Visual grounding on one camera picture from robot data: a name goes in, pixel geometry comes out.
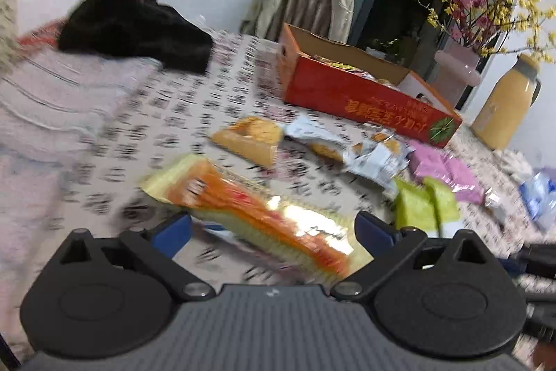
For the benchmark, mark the folded striped pink cloth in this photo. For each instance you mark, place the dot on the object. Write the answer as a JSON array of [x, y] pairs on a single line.
[[53, 106]]

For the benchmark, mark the wooden chair with jacket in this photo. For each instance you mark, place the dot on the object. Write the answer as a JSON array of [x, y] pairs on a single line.
[[311, 15]]

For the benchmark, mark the yellow thermos jug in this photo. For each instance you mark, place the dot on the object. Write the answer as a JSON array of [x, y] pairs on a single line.
[[508, 104]]

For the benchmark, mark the pink snack packet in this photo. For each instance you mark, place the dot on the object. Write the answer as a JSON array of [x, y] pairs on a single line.
[[459, 177], [426, 161]]

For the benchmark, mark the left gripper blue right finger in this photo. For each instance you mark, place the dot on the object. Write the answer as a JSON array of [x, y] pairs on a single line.
[[391, 250]]

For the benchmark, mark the green white snack packet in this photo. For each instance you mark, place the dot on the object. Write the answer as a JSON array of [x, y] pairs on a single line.
[[431, 207]]

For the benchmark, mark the golden triangle snack packet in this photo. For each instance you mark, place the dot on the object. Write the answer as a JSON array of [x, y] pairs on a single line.
[[252, 138]]

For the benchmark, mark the blue white plastic bag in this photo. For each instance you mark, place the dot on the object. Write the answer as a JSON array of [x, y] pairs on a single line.
[[538, 195]]

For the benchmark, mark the pink glass vase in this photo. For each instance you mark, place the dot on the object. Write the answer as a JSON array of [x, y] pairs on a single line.
[[457, 69]]

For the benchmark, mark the red cardboard box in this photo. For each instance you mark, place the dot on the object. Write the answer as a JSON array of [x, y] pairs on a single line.
[[347, 82]]

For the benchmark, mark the black fabric garment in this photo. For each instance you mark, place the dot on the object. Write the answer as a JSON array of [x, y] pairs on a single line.
[[130, 28]]

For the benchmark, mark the calligraphy print tablecloth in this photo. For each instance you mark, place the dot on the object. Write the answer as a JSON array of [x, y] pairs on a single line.
[[172, 113]]

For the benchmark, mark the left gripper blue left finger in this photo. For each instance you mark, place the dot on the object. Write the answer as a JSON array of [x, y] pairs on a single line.
[[153, 251]]

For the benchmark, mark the silver small snack packet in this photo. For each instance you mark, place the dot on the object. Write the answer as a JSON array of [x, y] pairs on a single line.
[[318, 139]]

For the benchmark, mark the white gloves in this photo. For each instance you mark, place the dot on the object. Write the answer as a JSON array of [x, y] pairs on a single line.
[[514, 164]]

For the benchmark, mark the orange green long snack packet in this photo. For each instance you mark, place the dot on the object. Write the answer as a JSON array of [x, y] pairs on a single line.
[[319, 243]]

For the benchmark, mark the white silver snack packet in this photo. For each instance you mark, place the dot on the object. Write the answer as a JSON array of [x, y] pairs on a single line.
[[379, 158]]

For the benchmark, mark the beige jacket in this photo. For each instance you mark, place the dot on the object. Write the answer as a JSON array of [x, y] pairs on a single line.
[[258, 18]]

